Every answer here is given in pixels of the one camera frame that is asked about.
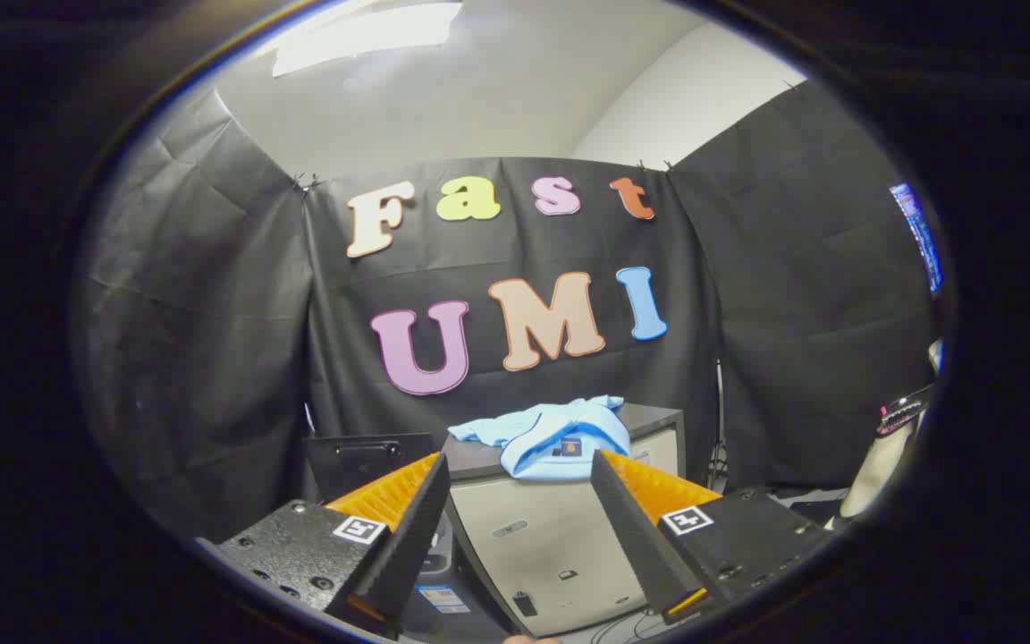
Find ceiling light panel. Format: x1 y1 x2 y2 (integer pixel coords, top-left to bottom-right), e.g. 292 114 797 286
274 0 464 78

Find black backdrop cloth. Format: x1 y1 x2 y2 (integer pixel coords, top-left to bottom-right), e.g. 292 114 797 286
90 80 941 538

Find dark hanging cables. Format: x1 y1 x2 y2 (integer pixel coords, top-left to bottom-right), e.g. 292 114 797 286
710 360 732 488

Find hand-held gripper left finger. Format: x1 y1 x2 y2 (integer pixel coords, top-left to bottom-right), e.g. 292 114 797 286
198 452 452 640

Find white rounded object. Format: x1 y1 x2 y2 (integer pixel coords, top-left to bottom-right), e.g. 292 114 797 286
840 419 916 520

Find dark bar with pink tip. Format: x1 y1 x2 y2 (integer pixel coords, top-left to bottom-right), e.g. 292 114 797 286
876 386 936 436

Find light blue shirt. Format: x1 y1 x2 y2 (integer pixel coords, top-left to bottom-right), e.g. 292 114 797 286
448 395 632 479

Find beige cabinet with grey top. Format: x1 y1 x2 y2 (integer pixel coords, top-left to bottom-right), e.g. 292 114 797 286
443 404 686 638

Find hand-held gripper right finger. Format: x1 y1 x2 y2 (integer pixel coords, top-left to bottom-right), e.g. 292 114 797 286
590 449 840 627

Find computer screen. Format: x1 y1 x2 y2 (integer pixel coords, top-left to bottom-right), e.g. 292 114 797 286
891 182 943 294

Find small grey washing machine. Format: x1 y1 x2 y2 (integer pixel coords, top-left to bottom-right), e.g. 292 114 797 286
390 501 525 644

